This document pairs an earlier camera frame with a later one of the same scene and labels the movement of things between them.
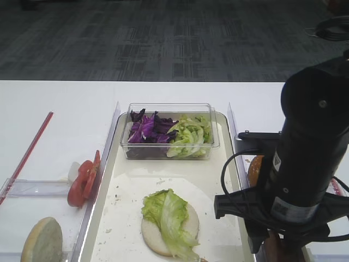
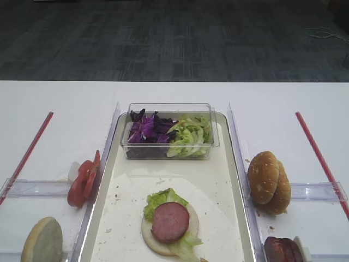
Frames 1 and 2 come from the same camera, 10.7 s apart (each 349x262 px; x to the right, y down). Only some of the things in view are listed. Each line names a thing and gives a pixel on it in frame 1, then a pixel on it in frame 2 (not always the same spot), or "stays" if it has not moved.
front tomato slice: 75,196 stays
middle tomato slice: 86,176 stays
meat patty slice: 274,248 to 170,221
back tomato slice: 97,161 stays
